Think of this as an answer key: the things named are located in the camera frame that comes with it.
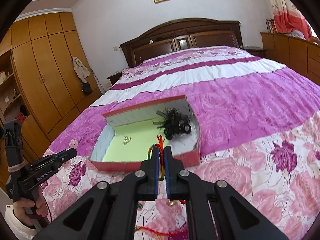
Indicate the thin metal rod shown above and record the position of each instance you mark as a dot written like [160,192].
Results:
[97,80]

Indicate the red spotted box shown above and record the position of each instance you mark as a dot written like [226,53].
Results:
[20,118]

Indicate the red cardboard box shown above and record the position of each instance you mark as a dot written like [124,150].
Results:
[135,140]

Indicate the person's left forearm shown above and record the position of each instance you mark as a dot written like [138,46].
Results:
[17,226]

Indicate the dark wooden nightstand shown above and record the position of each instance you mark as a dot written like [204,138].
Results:
[115,77]
[255,52]

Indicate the wooden wardrobe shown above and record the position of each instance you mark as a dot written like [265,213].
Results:
[50,67]

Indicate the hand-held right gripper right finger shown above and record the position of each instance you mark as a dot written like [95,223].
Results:
[167,172]

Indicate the pink flower hair clip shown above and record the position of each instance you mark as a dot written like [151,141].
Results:
[74,144]

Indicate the beige hanging cloth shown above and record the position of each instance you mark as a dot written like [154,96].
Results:
[80,70]

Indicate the light wooden cabinet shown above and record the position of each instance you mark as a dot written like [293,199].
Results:
[290,55]

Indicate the black feather hair accessory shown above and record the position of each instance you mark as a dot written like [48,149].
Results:
[172,125]

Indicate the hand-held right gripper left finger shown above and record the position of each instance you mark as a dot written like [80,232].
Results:
[157,172]

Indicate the black hanging bag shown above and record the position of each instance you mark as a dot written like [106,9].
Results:
[86,88]

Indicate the dark wooden headboard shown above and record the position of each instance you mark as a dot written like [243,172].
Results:
[160,47]

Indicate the wall socket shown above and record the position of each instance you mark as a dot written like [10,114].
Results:
[115,48]

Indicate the row of books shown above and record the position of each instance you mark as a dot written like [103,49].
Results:
[271,26]

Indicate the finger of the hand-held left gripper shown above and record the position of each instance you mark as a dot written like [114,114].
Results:
[66,155]

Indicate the pink floral bed cover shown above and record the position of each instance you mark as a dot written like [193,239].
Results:
[237,100]

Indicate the open wooden shelf unit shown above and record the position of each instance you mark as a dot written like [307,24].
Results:
[10,90]

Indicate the pink grey soft bundle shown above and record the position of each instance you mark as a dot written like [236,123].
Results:
[297,34]

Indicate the small gold jewelry piece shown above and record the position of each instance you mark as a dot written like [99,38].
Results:
[127,140]

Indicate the red and white curtain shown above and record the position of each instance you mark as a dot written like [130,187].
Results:
[287,17]

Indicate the person's left hand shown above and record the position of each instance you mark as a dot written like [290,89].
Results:
[27,210]

